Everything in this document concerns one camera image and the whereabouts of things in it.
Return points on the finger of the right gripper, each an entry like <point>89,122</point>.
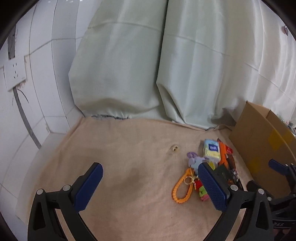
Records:
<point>252,186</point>
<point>282,169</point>

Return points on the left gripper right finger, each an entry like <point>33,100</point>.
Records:
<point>257,223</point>

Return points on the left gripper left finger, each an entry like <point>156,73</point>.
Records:
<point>44,223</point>

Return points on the green cracker packet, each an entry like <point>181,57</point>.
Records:
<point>224,174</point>

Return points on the orange snack bar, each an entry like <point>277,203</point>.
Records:
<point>223,160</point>

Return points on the red sausage snack pack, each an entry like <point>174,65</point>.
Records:
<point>230,158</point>

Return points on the tissue pack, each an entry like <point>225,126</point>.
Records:
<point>211,150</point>

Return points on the blue knitted keychain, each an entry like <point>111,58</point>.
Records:
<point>194,162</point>

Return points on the orange bead keychain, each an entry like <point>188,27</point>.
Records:
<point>184,187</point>

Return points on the red green figurine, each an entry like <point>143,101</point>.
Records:
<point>198,186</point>

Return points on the purple keychain toy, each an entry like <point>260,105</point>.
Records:
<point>192,155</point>

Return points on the cardboard box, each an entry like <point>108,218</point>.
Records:
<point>259,136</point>

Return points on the white curtain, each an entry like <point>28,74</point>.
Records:
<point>192,62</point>

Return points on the curtain pin badge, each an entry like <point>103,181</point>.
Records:
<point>286,30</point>

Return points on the wall power socket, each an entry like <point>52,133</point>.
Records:
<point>14,72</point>

